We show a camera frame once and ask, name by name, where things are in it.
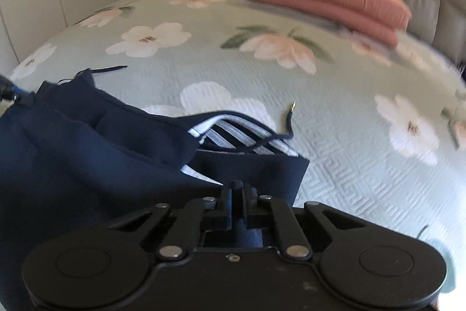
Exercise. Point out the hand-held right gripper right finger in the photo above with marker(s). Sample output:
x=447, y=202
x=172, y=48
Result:
x=249, y=207

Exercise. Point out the navy striped hoodie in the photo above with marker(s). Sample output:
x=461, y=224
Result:
x=91, y=165

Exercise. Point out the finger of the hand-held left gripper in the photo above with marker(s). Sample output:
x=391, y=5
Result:
x=12, y=90

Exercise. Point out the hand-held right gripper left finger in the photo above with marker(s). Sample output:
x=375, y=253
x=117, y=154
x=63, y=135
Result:
x=227, y=207

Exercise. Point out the floral green bedspread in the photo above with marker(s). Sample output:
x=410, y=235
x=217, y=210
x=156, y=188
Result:
x=346, y=121

